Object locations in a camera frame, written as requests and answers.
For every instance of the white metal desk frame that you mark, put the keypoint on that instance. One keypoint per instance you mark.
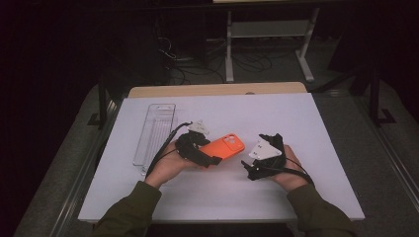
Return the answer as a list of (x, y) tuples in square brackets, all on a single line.
[(267, 29)]

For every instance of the grey metal rail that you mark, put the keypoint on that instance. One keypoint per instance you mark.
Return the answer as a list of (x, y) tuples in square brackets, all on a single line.
[(395, 171), (82, 184)]

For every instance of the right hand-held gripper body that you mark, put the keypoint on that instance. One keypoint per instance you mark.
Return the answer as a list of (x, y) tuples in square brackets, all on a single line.
[(267, 151)]

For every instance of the person's left hand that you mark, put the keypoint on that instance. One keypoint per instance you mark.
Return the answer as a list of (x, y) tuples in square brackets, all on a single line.
[(168, 168)]

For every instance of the person's right hand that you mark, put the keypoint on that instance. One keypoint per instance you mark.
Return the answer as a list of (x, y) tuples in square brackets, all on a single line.
[(291, 177)]

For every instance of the white table cover board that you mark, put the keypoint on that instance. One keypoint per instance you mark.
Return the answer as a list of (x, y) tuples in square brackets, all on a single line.
[(230, 112)]

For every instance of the black metal stand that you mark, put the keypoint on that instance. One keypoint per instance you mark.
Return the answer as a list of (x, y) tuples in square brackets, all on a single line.
[(102, 108), (374, 98)]

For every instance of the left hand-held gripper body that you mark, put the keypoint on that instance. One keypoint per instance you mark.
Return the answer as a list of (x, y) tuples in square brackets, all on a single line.
[(189, 146)]

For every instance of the clear plastic tray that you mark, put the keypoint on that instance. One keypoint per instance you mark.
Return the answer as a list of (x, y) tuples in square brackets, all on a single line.
[(154, 131)]

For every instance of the light wooden table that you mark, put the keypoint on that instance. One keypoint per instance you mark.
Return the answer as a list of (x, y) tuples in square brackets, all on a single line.
[(197, 89)]

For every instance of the orange phone case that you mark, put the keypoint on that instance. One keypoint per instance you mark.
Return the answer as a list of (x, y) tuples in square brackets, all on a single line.
[(227, 146)]

